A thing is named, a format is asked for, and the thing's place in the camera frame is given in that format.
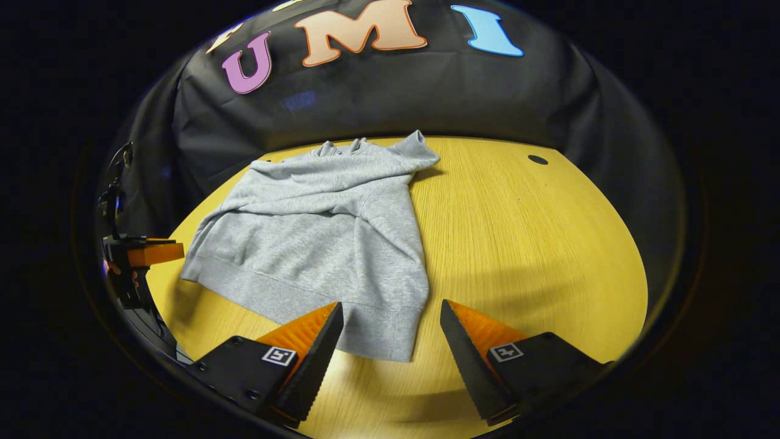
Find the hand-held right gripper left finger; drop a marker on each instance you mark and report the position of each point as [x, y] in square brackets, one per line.
[317, 366]

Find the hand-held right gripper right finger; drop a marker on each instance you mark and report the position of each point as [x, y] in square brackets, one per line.
[469, 366]

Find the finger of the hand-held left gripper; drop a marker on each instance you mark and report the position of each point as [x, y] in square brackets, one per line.
[158, 252]

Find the grey sweatshirt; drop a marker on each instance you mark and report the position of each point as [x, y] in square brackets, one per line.
[317, 244]

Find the black backdrop cloth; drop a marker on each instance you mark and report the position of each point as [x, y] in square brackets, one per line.
[396, 97]

